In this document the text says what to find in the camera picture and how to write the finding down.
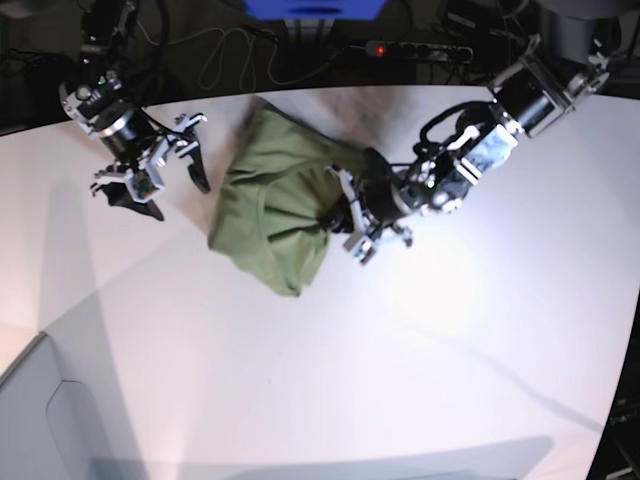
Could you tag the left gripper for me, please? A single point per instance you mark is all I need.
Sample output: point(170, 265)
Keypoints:
point(372, 202)

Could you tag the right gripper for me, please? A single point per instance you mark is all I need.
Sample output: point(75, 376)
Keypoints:
point(139, 143)

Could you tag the green T-shirt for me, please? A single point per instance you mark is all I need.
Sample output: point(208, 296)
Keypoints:
point(282, 179)

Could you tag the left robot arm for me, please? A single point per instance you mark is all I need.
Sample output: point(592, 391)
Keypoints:
point(565, 61)

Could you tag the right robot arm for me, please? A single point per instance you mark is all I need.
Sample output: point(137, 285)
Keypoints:
point(106, 27)

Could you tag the black power strip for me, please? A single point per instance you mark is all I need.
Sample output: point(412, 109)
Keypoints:
point(422, 52)

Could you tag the blue plastic box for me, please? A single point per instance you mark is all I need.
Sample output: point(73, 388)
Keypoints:
point(361, 10)

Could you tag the grey panel at table corner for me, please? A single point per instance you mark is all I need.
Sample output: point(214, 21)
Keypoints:
point(44, 431)

